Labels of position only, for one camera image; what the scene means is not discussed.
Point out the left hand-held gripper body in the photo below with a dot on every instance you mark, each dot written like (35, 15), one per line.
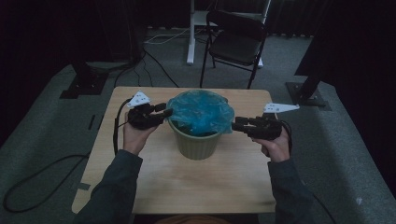
(141, 119)

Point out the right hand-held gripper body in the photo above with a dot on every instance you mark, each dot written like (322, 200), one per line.
(264, 127)

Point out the blue plastic bag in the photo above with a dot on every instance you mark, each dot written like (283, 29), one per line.
(199, 109)

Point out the green plastic bin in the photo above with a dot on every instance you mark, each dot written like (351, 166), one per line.
(196, 146)

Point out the person's left hand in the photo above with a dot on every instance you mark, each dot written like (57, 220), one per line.
(134, 138)

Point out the person's right hand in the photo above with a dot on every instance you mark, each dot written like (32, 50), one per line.
(277, 149)

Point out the black floor tape strip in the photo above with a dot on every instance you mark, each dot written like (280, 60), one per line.
(91, 122)

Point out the black stand base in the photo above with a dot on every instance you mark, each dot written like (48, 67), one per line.
(306, 93)
(85, 82)

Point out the black folding chair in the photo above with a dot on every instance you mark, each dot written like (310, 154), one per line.
(236, 43)

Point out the black curtain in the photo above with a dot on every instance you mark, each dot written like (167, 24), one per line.
(351, 37)

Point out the white desk frame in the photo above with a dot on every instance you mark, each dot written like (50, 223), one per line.
(191, 37)

